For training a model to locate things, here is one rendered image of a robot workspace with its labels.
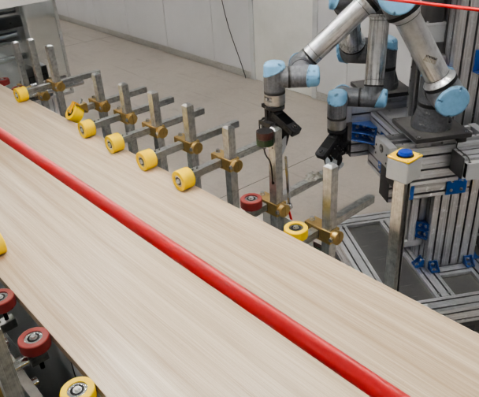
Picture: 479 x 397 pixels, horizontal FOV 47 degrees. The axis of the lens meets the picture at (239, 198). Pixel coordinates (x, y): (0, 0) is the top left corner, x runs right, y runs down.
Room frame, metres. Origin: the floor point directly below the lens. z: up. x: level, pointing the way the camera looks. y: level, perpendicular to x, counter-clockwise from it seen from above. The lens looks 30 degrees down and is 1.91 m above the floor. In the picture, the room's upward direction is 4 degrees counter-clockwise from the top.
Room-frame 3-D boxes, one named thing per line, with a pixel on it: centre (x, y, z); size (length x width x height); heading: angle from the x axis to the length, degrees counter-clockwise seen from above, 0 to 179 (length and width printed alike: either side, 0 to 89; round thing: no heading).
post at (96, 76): (2.72, 0.67, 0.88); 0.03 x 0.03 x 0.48; 40
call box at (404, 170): (1.38, -0.47, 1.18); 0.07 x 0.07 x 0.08; 40
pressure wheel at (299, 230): (1.53, -0.18, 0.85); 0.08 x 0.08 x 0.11
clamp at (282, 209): (1.78, -0.12, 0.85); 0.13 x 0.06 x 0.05; 40
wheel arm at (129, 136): (2.40, 0.34, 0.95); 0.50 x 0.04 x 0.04; 130
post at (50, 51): (3.10, 1.00, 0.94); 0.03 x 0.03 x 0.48; 40
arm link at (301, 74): (1.89, -0.25, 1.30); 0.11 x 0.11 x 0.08; 88
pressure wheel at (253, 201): (1.74, -0.04, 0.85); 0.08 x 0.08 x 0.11
